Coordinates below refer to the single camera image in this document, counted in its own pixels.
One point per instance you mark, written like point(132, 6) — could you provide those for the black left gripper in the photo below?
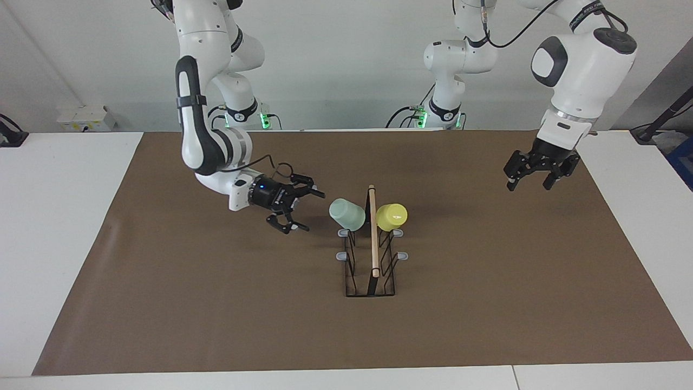
point(552, 151)

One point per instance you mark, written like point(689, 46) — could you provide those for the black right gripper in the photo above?
point(270, 194)

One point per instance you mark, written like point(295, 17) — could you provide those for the pale green plastic cup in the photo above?
point(347, 214)

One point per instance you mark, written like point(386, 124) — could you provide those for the yellow plastic cup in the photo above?
point(392, 216)

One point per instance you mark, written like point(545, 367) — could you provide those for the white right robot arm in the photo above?
point(195, 124)

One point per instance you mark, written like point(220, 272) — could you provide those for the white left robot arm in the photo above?
point(579, 70)

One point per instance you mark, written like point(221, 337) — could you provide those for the brown paper table mat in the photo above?
point(270, 325)

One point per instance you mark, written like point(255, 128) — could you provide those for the black tripod stand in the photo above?
point(663, 116)

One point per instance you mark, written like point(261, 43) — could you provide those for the blue box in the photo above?
point(683, 162)

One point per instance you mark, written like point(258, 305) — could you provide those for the white wall socket box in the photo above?
point(86, 119)

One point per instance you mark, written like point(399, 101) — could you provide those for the black clamp mount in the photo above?
point(12, 135)

